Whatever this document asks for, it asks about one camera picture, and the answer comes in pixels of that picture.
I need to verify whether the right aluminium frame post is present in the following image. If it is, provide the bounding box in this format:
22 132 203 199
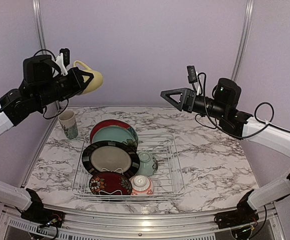
231 0 254 82

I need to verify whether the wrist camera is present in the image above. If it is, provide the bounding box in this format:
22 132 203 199
187 65 206 97
56 48 70 76

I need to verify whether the dark red floral plate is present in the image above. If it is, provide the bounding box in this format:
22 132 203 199
89 171 132 196

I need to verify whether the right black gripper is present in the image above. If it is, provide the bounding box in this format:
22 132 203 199
161 87 228 120

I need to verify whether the yellow mug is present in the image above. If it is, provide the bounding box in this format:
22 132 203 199
73 60 104 95

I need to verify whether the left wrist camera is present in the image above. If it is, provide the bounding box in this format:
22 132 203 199
56 48 70 76

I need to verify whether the pale green ceramic bowl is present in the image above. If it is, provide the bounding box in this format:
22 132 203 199
137 151 158 177

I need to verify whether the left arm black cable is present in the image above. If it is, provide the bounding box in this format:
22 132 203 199
33 49 69 120

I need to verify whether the white wire dish rack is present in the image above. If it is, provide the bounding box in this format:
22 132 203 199
72 133 185 202

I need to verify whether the aluminium frame post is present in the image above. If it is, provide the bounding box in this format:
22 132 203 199
33 0 46 49
231 0 254 82

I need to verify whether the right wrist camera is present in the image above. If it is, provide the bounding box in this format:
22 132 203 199
187 65 206 97

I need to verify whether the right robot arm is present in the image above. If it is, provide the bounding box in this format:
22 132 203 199
160 78 290 224

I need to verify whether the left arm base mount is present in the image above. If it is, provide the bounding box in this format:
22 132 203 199
21 208 65 228

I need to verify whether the black rimmed grey plate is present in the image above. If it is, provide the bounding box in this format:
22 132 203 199
81 141 140 178

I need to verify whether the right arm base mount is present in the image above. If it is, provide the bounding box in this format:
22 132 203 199
214 209 259 229

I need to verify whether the light teal plate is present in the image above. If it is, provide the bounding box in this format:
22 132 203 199
91 126 139 151

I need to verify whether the floral ceramic tumbler cup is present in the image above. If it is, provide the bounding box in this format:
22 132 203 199
58 109 79 140

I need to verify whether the aluminium front frame rail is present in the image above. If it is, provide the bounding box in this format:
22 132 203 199
0 204 285 240

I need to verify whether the left aluminium frame post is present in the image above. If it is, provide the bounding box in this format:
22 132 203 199
33 0 46 49

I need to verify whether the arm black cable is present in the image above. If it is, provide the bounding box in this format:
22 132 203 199
33 49 69 120
194 101 290 140

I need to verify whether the white and pink bowl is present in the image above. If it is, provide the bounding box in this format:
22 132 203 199
130 175 154 196

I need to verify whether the red plate with teal flower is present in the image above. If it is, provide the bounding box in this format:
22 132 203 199
90 119 131 142

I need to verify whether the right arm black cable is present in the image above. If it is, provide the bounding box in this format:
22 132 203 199
194 101 290 140

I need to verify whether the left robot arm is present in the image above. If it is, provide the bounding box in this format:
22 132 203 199
0 53 96 223

